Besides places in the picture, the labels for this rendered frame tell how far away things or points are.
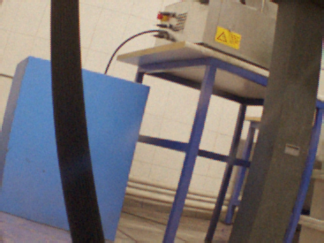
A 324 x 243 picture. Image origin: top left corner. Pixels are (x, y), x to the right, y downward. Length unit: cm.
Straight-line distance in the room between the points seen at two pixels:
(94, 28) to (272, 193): 244
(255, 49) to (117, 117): 59
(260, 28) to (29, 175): 107
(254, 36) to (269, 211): 95
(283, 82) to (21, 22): 240
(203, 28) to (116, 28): 166
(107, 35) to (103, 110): 165
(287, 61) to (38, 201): 107
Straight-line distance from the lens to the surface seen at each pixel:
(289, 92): 144
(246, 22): 219
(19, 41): 355
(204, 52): 192
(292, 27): 148
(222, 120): 397
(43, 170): 203
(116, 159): 210
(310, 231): 243
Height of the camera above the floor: 37
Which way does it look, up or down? 3 degrees up
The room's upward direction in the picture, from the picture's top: 14 degrees clockwise
